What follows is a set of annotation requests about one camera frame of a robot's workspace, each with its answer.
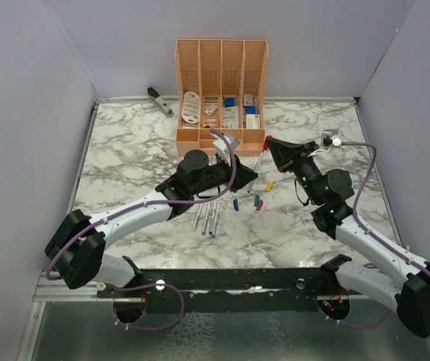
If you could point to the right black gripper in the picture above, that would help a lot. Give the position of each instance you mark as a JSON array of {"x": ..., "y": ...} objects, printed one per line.
[{"x": 286, "y": 154}]

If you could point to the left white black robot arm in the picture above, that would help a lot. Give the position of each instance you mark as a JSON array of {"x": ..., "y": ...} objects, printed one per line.
[{"x": 77, "y": 249}]

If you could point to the yellow white pen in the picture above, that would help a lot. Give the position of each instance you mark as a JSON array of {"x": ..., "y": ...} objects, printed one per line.
[{"x": 197, "y": 217}]

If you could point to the yellow pen cap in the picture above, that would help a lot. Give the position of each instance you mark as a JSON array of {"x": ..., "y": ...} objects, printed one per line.
[{"x": 269, "y": 186}]

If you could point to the red pen cap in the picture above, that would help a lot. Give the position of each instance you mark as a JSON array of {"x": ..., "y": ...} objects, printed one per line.
[{"x": 265, "y": 145}]

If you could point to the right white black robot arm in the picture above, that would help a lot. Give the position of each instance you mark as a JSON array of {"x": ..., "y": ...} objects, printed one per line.
[{"x": 400, "y": 279}]

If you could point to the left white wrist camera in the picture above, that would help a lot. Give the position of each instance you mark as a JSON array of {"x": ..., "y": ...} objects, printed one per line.
[{"x": 225, "y": 145}]

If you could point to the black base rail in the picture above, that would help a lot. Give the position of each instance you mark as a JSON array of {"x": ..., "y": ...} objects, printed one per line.
[{"x": 228, "y": 290}]

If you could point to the purple tipped white pen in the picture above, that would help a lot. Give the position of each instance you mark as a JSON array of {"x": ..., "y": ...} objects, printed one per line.
[{"x": 206, "y": 219}]

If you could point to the black grey stapler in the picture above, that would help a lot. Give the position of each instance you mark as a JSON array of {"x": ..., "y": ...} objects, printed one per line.
[{"x": 158, "y": 101}]

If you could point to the blue box in organizer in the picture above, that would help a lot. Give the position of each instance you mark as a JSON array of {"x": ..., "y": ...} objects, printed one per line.
[{"x": 229, "y": 102}]

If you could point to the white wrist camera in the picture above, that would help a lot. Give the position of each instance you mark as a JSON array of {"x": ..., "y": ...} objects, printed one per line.
[
  {"x": 330, "y": 138},
  {"x": 225, "y": 145}
]

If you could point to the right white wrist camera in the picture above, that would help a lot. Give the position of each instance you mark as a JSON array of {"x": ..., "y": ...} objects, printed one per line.
[{"x": 330, "y": 138}]

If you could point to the white red box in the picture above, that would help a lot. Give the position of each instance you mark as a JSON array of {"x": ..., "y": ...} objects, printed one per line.
[{"x": 253, "y": 121}]

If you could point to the purple pen cap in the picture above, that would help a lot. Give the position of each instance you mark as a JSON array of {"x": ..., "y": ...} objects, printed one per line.
[{"x": 259, "y": 205}]

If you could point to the orange plastic desk organizer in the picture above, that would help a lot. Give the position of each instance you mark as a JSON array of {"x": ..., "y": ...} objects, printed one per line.
[{"x": 215, "y": 69}]

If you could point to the blue tipped white pen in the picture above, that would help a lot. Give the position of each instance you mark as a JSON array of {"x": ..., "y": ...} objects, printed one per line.
[{"x": 212, "y": 217}]

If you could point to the white oval card pack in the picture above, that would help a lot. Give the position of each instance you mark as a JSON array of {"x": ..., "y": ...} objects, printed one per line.
[{"x": 191, "y": 108}]

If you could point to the red white pen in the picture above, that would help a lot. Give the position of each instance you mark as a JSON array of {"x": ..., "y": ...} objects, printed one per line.
[{"x": 256, "y": 169}]

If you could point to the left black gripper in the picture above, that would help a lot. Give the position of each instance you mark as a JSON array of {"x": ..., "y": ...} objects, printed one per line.
[{"x": 244, "y": 176}]

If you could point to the green tipped white pen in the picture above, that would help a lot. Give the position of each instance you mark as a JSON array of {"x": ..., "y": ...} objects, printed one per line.
[{"x": 216, "y": 220}]

